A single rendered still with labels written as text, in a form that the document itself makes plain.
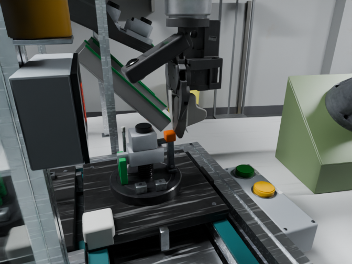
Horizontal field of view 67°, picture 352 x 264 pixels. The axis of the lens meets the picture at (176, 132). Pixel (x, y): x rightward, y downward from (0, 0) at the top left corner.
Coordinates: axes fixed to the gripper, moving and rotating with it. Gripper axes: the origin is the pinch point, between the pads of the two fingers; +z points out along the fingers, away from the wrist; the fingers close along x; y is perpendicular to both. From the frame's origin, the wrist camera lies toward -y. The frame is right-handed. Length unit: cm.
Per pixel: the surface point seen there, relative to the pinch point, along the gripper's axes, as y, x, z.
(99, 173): -14.9, 6.6, 10.3
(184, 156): 4.7, 7.9, 10.3
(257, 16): 194, 265, -19
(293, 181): 35.3, 4.4, 21.6
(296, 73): 256, 252, 52
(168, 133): -1.7, -0.9, -0.2
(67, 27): -15.6, -20.1, -19.5
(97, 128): -14, 61, 21
